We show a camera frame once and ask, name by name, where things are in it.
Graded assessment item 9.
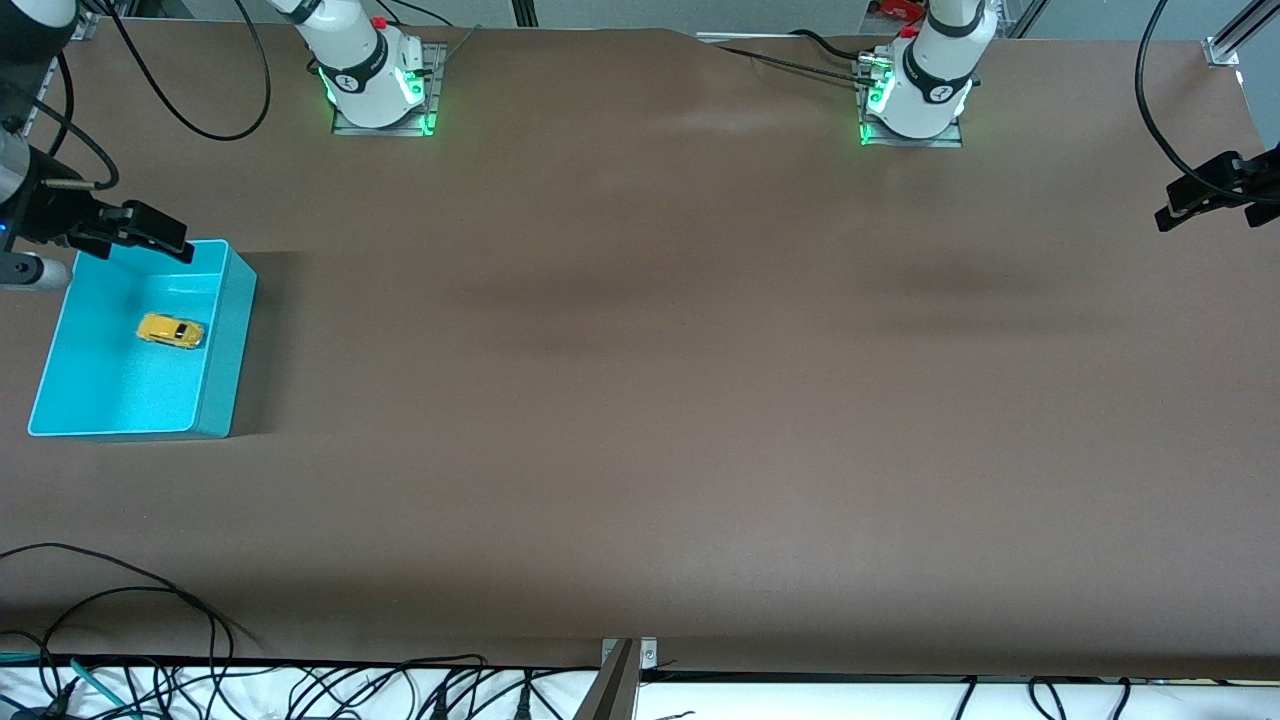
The small metal edge bracket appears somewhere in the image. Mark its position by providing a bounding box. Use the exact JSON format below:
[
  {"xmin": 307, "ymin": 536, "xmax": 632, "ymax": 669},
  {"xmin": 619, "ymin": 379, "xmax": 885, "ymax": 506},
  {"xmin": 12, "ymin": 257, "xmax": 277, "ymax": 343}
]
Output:
[{"xmin": 600, "ymin": 637, "xmax": 660, "ymax": 669}]

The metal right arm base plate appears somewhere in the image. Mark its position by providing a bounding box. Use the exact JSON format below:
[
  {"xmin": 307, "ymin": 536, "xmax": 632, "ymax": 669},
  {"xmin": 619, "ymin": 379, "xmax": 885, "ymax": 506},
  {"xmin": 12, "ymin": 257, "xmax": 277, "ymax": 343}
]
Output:
[{"xmin": 332, "ymin": 42, "xmax": 443, "ymax": 137}]

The grey metal pole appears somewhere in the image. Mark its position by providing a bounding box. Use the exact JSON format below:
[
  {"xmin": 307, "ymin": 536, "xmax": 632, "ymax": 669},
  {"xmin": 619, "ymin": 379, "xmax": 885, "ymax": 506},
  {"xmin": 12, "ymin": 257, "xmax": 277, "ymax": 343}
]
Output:
[{"xmin": 573, "ymin": 640, "xmax": 642, "ymax": 720}]

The teal cable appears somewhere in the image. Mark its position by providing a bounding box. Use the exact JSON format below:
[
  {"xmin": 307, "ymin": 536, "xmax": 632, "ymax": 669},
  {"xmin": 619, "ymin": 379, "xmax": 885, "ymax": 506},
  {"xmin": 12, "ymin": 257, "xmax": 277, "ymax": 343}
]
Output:
[{"xmin": 0, "ymin": 650, "xmax": 136, "ymax": 720}]

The black right arm cable loop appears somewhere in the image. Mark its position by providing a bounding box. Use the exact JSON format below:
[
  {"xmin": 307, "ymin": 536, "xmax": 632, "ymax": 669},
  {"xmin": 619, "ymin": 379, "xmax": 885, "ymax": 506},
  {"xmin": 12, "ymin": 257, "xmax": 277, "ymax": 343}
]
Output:
[{"xmin": 100, "ymin": 0, "xmax": 272, "ymax": 142}]

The aluminium frame profile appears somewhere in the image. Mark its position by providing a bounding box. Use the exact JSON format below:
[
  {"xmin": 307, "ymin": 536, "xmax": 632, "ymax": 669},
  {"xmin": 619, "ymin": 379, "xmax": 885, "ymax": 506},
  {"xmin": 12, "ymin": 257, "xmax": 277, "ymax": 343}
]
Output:
[
  {"xmin": 18, "ymin": 0, "xmax": 101, "ymax": 126},
  {"xmin": 1204, "ymin": 0, "xmax": 1280, "ymax": 69}
]

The brown table cover mat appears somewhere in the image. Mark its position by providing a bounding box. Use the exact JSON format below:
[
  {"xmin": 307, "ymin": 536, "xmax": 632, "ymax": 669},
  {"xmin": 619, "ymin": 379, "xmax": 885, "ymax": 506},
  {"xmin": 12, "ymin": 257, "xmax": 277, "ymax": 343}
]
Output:
[{"xmin": 0, "ymin": 20, "xmax": 1280, "ymax": 681}]

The long black floor cable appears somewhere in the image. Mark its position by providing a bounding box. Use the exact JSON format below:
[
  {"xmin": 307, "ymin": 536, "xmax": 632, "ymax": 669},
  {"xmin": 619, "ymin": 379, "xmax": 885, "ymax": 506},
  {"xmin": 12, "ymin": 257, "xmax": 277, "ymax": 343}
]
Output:
[
  {"xmin": 0, "ymin": 542, "xmax": 263, "ymax": 691},
  {"xmin": 38, "ymin": 586, "xmax": 223, "ymax": 720}
]

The teal plastic storage bin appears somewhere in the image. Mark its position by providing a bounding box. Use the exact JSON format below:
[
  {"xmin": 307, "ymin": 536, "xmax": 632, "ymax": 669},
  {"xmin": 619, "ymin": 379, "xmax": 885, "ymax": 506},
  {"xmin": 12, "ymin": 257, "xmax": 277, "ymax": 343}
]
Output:
[{"xmin": 27, "ymin": 239, "xmax": 258, "ymax": 440}]

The black cable to arm base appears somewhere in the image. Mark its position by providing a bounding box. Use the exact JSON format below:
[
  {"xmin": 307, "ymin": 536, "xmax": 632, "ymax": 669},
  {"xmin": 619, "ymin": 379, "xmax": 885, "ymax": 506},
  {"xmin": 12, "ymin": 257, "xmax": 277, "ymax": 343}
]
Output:
[
  {"xmin": 715, "ymin": 43, "xmax": 873, "ymax": 85},
  {"xmin": 788, "ymin": 29, "xmax": 881, "ymax": 65}
]

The yellow beetle toy car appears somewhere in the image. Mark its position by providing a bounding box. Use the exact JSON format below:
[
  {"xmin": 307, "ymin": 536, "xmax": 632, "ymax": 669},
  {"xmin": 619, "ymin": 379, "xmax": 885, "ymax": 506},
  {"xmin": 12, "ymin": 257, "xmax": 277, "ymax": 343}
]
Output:
[{"xmin": 136, "ymin": 312, "xmax": 206, "ymax": 351}]

